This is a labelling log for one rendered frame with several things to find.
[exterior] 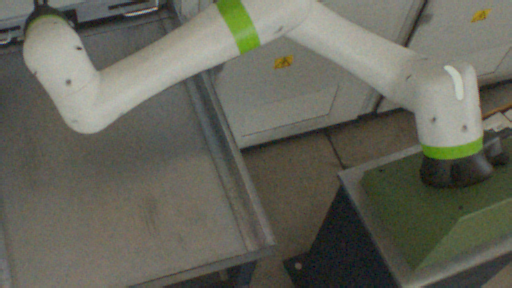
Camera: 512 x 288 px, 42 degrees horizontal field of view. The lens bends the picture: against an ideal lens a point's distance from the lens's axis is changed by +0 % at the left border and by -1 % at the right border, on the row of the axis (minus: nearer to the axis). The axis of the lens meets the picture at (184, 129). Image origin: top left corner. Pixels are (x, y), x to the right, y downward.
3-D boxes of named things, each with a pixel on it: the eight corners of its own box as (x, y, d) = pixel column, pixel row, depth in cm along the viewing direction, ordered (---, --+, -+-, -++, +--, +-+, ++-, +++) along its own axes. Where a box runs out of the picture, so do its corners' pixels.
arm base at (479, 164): (488, 138, 157) (485, 115, 155) (544, 150, 144) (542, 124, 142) (405, 178, 148) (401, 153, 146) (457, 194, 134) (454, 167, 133)
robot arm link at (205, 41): (207, -5, 131) (223, 12, 122) (229, 45, 137) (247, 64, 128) (45, 83, 131) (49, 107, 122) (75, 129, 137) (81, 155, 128)
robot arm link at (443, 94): (458, 129, 151) (447, 49, 146) (497, 148, 136) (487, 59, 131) (405, 144, 150) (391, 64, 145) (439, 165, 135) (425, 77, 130)
